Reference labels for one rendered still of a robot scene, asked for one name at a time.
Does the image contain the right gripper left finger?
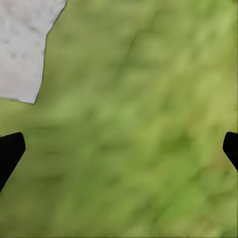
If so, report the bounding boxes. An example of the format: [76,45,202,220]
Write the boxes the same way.
[0,132,26,191]

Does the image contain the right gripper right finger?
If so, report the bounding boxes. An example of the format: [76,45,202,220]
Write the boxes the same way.
[223,131,238,171]

